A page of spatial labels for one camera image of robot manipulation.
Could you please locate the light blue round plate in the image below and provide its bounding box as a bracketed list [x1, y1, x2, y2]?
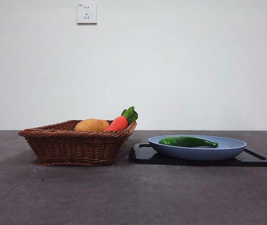
[148, 135, 247, 161]

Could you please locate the white wall socket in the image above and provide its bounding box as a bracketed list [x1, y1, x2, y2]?
[76, 2, 98, 25]

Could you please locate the brown wicker basket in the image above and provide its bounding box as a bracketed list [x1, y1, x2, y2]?
[18, 120, 137, 166]

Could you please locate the yellow-brown potato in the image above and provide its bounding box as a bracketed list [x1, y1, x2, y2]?
[74, 119, 110, 132]

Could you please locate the orange carrot with green leaves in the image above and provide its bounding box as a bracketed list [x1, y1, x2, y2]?
[104, 106, 139, 131]

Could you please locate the black rectangular tray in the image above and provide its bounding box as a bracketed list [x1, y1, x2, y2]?
[129, 143, 267, 167]

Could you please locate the long green pepper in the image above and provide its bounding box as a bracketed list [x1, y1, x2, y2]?
[158, 136, 219, 149]

